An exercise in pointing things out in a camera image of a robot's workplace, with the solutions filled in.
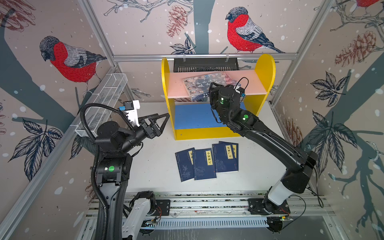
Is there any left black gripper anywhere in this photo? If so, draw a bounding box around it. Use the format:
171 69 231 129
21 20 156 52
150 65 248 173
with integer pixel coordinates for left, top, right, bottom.
120 112 170 155

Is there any illustrated colourful cover book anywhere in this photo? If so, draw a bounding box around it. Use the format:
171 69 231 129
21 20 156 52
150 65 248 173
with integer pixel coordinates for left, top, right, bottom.
182 72 237 102

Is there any navy blue book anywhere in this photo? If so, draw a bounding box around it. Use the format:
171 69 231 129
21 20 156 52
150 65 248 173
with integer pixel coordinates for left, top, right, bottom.
193 148 217 181
212 144 238 173
219 141 239 172
175 148 195 182

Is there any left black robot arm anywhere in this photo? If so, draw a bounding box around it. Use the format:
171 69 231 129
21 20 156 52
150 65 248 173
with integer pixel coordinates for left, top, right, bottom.
94 114 170 240

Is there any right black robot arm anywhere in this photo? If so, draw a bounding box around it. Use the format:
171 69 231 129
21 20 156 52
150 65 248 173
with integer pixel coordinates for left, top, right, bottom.
209 83 318 215

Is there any yellow shelf with coloured boards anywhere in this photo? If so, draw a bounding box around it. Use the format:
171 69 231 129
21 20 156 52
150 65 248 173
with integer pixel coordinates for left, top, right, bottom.
162 54 276 141

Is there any black slotted vent panel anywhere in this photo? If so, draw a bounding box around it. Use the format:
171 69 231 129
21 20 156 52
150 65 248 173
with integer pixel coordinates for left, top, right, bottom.
174 58 239 73

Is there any small green circuit board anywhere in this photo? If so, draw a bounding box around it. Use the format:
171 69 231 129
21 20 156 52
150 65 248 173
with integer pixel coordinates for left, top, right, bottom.
141 219 158 228

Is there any black round connector underneath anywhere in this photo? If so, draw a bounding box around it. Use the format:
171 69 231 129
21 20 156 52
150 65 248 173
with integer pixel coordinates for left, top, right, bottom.
267 217 284 233

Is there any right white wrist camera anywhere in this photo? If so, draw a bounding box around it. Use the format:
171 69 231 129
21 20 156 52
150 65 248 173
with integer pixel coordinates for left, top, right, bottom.
235 86 246 98

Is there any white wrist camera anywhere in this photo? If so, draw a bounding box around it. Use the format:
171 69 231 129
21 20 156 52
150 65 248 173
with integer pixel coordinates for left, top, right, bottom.
119 100 140 127
235 86 246 98

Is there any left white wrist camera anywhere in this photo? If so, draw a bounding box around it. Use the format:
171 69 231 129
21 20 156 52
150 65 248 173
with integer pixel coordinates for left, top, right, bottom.
119 100 140 127

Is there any right thin black cable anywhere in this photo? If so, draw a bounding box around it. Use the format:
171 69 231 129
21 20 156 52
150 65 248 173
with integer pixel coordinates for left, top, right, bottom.
234 76 250 91

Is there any white wire mesh basket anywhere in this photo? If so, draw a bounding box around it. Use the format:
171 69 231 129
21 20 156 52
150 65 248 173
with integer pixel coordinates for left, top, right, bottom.
74 72 128 139

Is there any left black corrugated cable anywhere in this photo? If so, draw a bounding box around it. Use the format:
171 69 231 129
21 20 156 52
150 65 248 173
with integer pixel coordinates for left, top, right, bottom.
78 102 136 240

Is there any aluminium mounting rail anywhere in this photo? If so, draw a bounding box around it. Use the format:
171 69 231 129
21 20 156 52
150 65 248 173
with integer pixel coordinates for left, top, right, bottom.
86 191 335 217

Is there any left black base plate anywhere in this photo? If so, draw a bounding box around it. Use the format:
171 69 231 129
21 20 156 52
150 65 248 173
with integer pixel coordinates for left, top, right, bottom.
150 200 171 217

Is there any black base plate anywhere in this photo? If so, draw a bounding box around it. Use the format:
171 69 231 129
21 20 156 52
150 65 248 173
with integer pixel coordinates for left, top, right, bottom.
150 200 171 217
248 198 291 216

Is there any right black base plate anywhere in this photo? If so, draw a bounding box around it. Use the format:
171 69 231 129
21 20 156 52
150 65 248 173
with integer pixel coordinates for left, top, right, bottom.
248 198 291 216

